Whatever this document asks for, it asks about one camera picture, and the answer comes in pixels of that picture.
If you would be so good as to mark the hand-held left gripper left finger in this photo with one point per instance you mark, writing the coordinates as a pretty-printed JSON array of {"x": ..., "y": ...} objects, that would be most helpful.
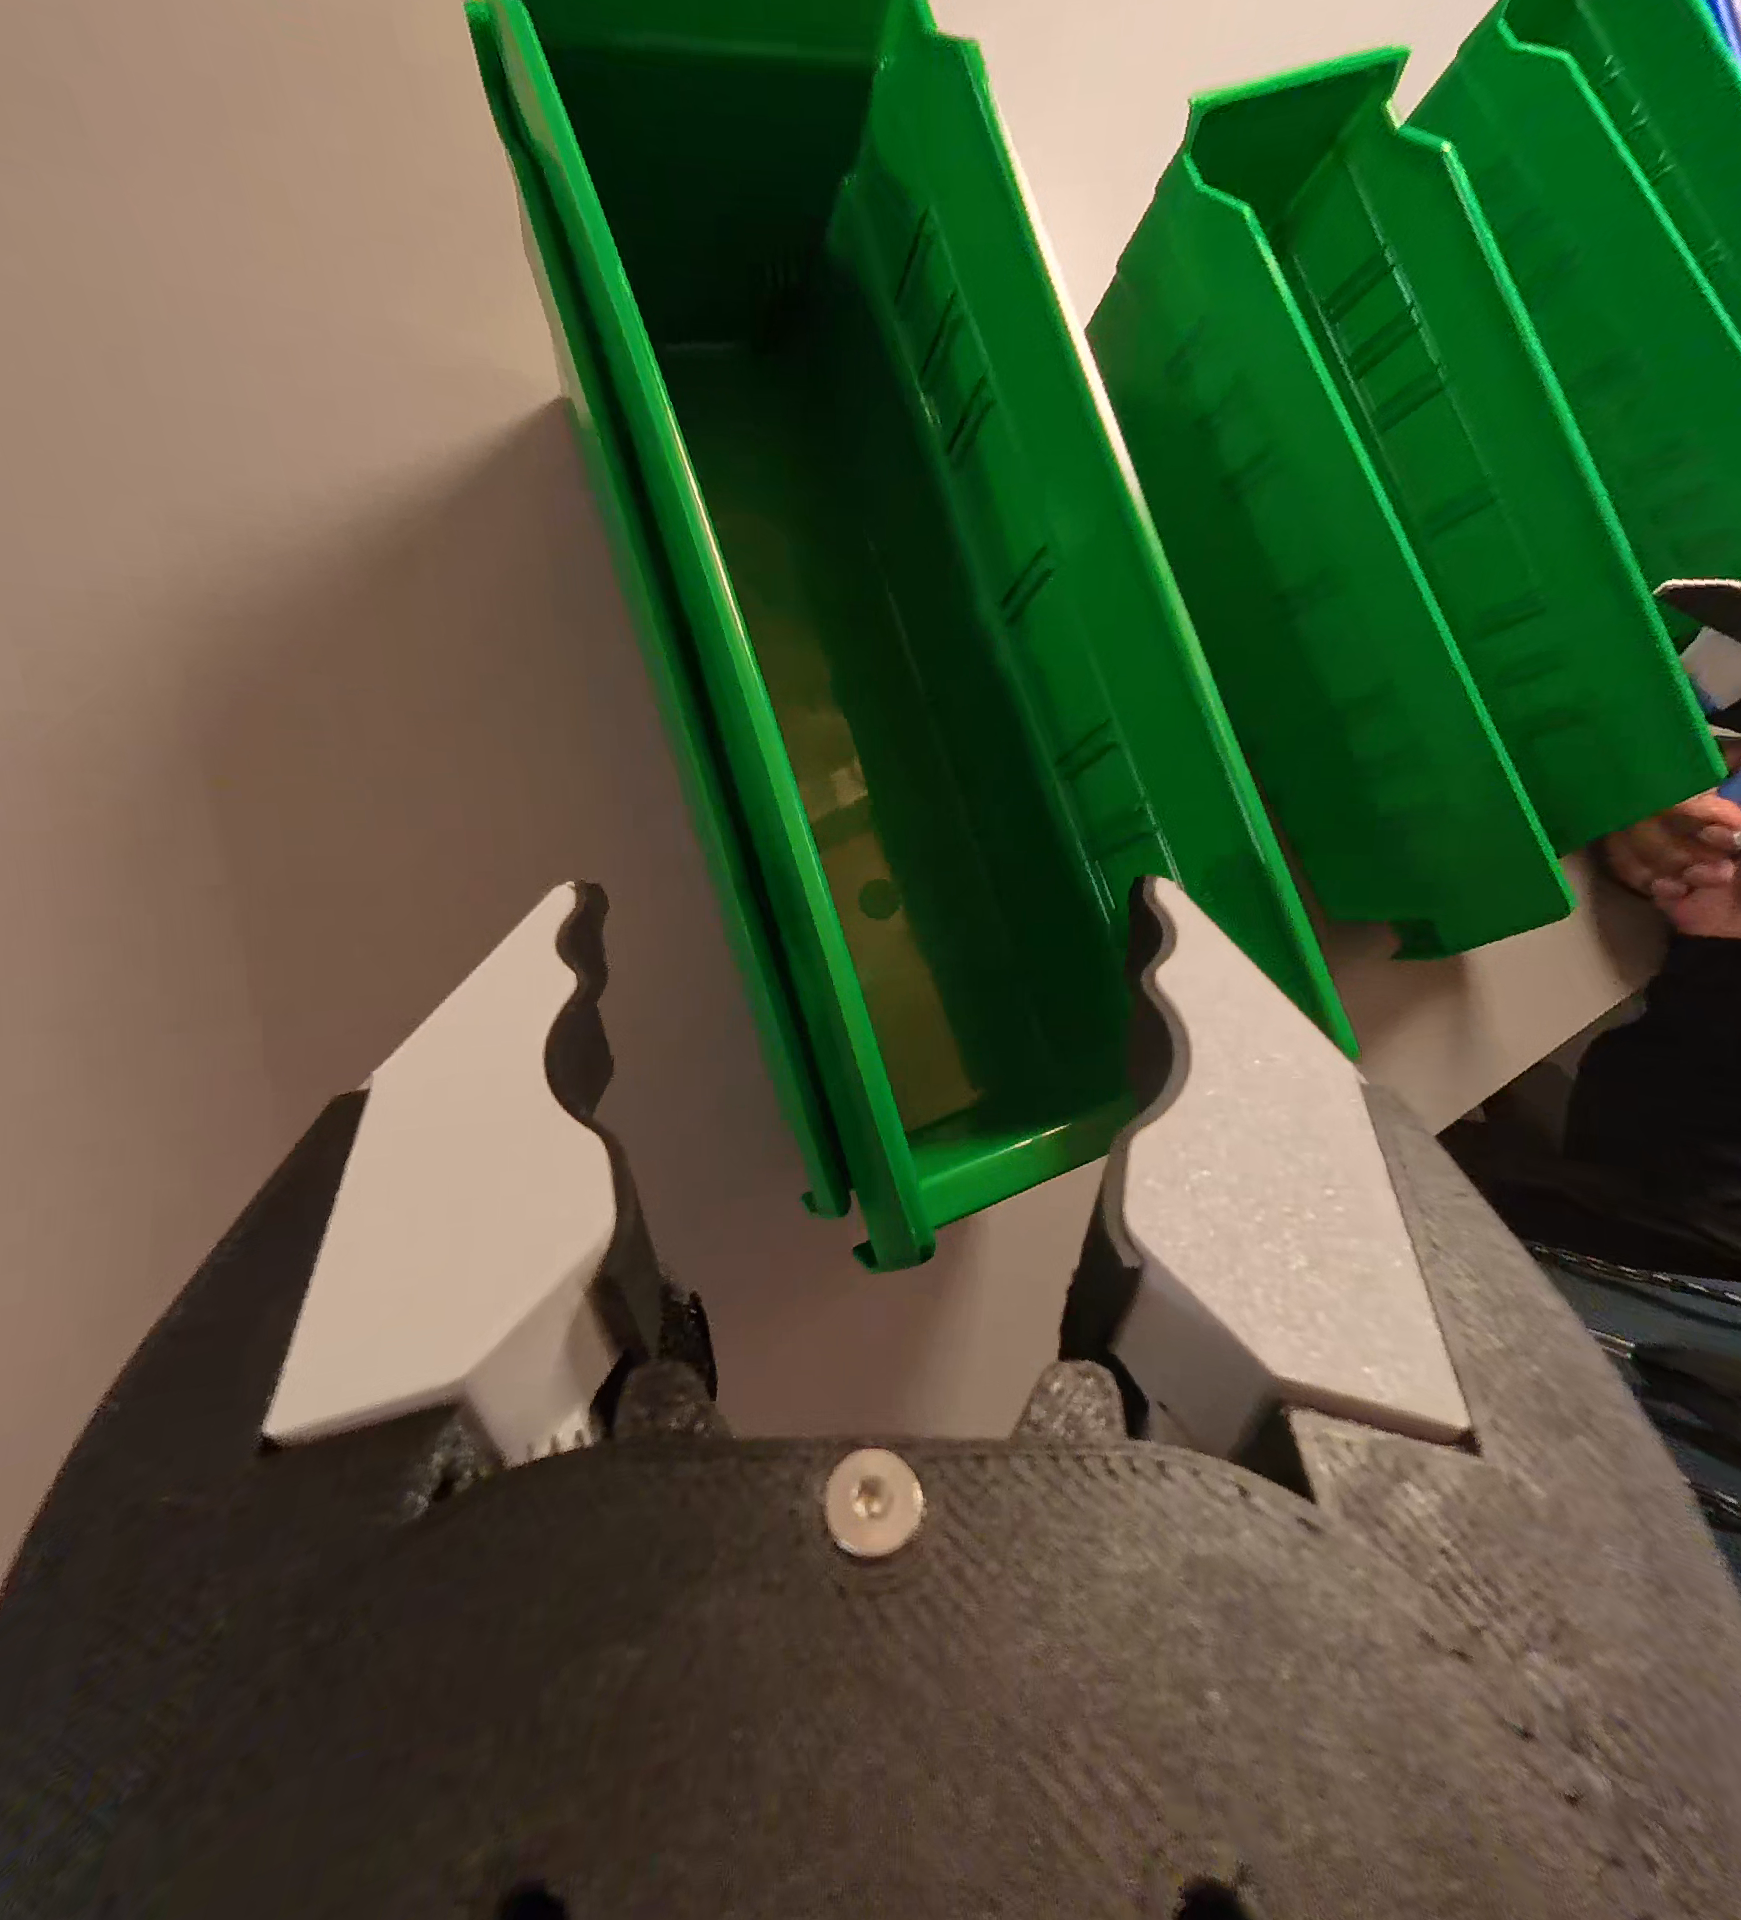
[{"x": 440, "y": 1249}]

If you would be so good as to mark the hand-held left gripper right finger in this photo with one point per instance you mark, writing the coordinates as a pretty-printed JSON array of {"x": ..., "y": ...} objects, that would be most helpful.
[{"x": 1292, "y": 1229}]

